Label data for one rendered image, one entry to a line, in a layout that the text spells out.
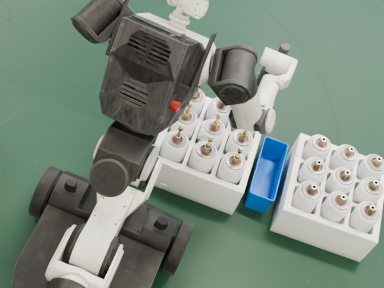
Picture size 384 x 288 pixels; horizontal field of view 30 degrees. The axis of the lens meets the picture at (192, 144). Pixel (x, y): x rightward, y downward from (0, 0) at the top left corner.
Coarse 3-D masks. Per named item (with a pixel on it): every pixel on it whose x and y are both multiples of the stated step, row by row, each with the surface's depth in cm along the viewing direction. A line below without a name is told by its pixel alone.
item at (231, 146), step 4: (232, 132) 282; (248, 132) 283; (232, 136) 280; (228, 140) 283; (232, 140) 279; (252, 140) 281; (228, 144) 282; (232, 144) 279; (236, 144) 278; (252, 144) 280; (224, 148) 289; (228, 148) 283; (232, 148) 280; (236, 148) 279; (244, 148) 278; (248, 148) 279; (224, 152) 287; (228, 152) 284; (236, 152) 280; (244, 152) 280; (248, 152) 283; (244, 156) 284
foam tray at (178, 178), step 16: (160, 144) 279; (192, 144) 282; (224, 144) 286; (256, 144) 289; (160, 176) 282; (176, 176) 279; (192, 176) 276; (208, 176) 276; (176, 192) 288; (192, 192) 284; (208, 192) 281; (224, 192) 278; (240, 192) 275; (224, 208) 287
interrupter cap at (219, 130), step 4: (208, 120) 281; (212, 120) 282; (208, 124) 280; (212, 124) 281; (220, 124) 281; (208, 128) 279; (220, 128) 280; (208, 132) 278; (212, 132) 278; (216, 132) 279; (220, 132) 279
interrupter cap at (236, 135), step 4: (236, 132) 281; (240, 132) 281; (236, 136) 280; (248, 136) 281; (236, 140) 279; (240, 140) 279; (244, 140) 280; (248, 140) 280; (240, 144) 278; (244, 144) 278; (248, 144) 279
